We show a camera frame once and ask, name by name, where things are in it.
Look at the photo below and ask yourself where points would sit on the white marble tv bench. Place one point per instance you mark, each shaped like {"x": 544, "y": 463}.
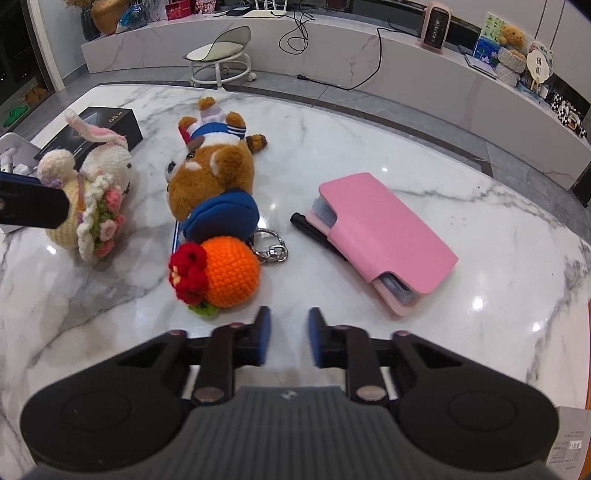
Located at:
{"x": 346, "y": 52}

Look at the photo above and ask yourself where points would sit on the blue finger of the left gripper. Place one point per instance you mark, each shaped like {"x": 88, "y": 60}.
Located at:
{"x": 26, "y": 202}

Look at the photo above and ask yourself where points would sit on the black white cow toys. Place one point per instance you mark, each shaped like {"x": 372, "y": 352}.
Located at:
{"x": 567, "y": 114}

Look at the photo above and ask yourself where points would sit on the pink wallet case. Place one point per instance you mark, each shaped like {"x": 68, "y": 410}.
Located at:
{"x": 390, "y": 246}

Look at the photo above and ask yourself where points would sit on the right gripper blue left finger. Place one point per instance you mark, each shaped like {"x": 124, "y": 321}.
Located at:
{"x": 243, "y": 344}

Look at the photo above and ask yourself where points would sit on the orange storage box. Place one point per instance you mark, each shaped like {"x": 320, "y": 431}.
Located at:
{"x": 588, "y": 394}

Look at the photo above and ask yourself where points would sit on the white stool chair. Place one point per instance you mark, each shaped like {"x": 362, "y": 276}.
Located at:
{"x": 222, "y": 61}

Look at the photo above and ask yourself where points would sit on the grey tablet notebook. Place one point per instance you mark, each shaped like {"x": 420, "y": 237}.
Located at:
{"x": 480, "y": 66}

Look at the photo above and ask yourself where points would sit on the pink space heater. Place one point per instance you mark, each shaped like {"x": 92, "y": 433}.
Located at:
{"x": 435, "y": 27}

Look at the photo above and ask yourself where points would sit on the round paper fan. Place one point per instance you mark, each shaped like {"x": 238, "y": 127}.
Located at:
{"x": 540, "y": 64}

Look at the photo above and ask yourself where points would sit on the metal keyring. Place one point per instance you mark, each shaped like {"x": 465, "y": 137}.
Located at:
{"x": 268, "y": 247}

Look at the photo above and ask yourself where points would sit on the black pen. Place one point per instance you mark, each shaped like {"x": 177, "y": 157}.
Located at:
{"x": 301, "y": 224}

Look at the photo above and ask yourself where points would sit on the crochet bunny doll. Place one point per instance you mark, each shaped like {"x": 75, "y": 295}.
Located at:
{"x": 95, "y": 191}

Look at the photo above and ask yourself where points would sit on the black charger box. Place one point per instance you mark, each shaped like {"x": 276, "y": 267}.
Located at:
{"x": 122, "y": 121}

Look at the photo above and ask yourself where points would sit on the orange crochet ball red flower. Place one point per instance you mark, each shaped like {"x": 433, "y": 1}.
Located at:
{"x": 220, "y": 273}

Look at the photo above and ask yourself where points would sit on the brown dog plush blue outfit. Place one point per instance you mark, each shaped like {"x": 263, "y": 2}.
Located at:
{"x": 209, "y": 191}

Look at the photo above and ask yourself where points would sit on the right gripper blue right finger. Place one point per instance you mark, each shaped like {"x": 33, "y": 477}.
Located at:
{"x": 334, "y": 346}

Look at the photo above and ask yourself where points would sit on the brown teddy bear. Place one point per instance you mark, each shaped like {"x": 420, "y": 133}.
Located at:
{"x": 512, "y": 39}

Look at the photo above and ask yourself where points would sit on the white wifi router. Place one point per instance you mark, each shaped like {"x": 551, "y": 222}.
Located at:
{"x": 267, "y": 9}

